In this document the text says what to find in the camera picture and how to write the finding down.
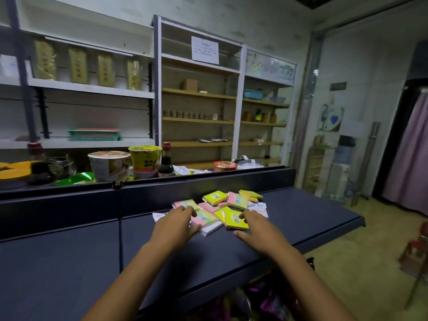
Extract red instant noodle bowl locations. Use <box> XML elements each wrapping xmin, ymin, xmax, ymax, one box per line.
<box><xmin>213</xmin><ymin>160</ymin><xmax>238</xmax><ymax>173</ymax></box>

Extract white water dispenser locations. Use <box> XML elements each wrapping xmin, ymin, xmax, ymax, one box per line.
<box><xmin>326</xmin><ymin>135</ymin><xmax>356</xmax><ymax>200</ymax></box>

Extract person's left hand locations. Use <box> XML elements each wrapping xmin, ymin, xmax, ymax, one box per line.
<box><xmin>149</xmin><ymin>206</ymin><xmax>202</xmax><ymax>255</ymax></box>

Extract row of small brown jars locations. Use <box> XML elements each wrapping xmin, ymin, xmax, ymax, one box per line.
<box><xmin>163</xmin><ymin>110</ymin><xmax>220</xmax><ymax>121</ymax></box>

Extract pile of colourful note pads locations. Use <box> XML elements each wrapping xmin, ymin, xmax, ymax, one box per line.
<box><xmin>152</xmin><ymin>189</ymin><xmax>269</xmax><ymax>237</ymax></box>

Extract bird wall poster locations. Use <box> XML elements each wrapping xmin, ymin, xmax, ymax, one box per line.
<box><xmin>317</xmin><ymin>96</ymin><xmax>345</xmax><ymax>133</ymax></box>

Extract pink curtain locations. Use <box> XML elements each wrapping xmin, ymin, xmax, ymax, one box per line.
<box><xmin>382</xmin><ymin>91</ymin><xmax>428</xmax><ymax>216</ymax></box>

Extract white shelving unit wooden boards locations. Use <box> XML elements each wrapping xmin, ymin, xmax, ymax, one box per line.
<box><xmin>152</xmin><ymin>15</ymin><xmax>297</xmax><ymax>171</ymax></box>

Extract white packets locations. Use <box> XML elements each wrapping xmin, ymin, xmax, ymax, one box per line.
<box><xmin>173</xmin><ymin>166</ymin><xmax>213</xmax><ymax>176</ymax></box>

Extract dark blue display counter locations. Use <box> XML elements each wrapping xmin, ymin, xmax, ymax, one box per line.
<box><xmin>0</xmin><ymin>165</ymin><xmax>366</xmax><ymax>321</ymax></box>

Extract white metal shelving unit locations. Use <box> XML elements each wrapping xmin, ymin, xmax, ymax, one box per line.
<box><xmin>0</xmin><ymin>0</ymin><xmax>156</xmax><ymax>151</ymax></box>

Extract small wooden rack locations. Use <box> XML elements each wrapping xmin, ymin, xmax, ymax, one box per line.
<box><xmin>302</xmin><ymin>135</ymin><xmax>335</xmax><ymax>195</ymax></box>

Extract yellow green instant noodle cup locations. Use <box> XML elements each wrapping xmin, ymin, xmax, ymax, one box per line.
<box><xmin>128</xmin><ymin>145</ymin><xmax>163</xmax><ymax>171</ymax></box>

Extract person's right hand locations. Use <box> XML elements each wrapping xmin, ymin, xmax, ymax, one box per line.
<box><xmin>233</xmin><ymin>210</ymin><xmax>292</xmax><ymax>257</ymax></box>

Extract large white instant noodle cup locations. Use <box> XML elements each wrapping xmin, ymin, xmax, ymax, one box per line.
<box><xmin>88</xmin><ymin>150</ymin><xmax>132</xmax><ymax>183</ymax></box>

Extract yellow plastic container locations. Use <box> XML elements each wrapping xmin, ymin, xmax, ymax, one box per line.
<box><xmin>0</xmin><ymin>160</ymin><xmax>33</xmax><ymax>181</ymax></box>

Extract red stool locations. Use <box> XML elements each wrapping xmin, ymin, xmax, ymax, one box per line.
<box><xmin>399</xmin><ymin>221</ymin><xmax>428</xmax><ymax>285</ymax></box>

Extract person's right forearm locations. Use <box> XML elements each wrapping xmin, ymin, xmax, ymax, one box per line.
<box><xmin>267</xmin><ymin>244</ymin><xmax>356</xmax><ymax>321</ymax></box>

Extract white rice cooker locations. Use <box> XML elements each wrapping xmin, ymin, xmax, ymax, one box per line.
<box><xmin>232</xmin><ymin>156</ymin><xmax>265</xmax><ymax>170</ymax></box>

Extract green plastic basket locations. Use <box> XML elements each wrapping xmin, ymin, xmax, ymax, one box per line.
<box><xmin>68</xmin><ymin>128</ymin><xmax>121</xmax><ymax>142</ymax></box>

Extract metal door handle bar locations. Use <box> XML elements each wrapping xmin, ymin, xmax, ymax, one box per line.
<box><xmin>351</xmin><ymin>121</ymin><xmax>381</xmax><ymax>208</ymax></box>

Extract yellow sticky note pad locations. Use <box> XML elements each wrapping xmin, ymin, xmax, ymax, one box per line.
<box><xmin>223</xmin><ymin>210</ymin><xmax>250</xmax><ymax>230</ymax></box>

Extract yellow noodle packet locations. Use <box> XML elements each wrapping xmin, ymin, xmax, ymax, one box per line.
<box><xmin>98</xmin><ymin>53</ymin><xmax>116</xmax><ymax>88</ymax></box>
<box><xmin>127</xmin><ymin>58</ymin><xmax>143</xmax><ymax>91</ymax></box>
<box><xmin>68</xmin><ymin>48</ymin><xmax>88</xmax><ymax>85</ymax></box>
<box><xmin>33</xmin><ymin>40</ymin><xmax>57</xmax><ymax>80</ymax></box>

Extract dark sauce bottle red cap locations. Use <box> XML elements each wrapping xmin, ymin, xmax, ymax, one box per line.
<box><xmin>26</xmin><ymin>142</ymin><xmax>51</xmax><ymax>185</ymax></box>
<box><xmin>157</xmin><ymin>142</ymin><xmax>175</xmax><ymax>178</ymax></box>

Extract green snack packet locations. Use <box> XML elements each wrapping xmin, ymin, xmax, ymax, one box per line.
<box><xmin>55</xmin><ymin>172</ymin><xmax>96</xmax><ymax>187</ymax></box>

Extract person's left forearm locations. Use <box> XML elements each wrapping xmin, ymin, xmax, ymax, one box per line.
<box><xmin>82</xmin><ymin>241</ymin><xmax>178</xmax><ymax>321</ymax></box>

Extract printed shelf banner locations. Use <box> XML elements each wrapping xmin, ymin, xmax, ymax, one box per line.
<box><xmin>245</xmin><ymin>51</ymin><xmax>297</xmax><ymax>82</ymax></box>

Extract white paper notice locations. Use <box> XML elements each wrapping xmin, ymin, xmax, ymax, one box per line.
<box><xmin>191</xmin><ymin>36</ymin><xmax>220</xmax><ymax>65</ymax></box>

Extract glass jar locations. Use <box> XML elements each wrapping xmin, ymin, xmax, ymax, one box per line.
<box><xmin>48</xmin><ymin>156</ymin><xmax>76</xmax><ymax>179</ymax></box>

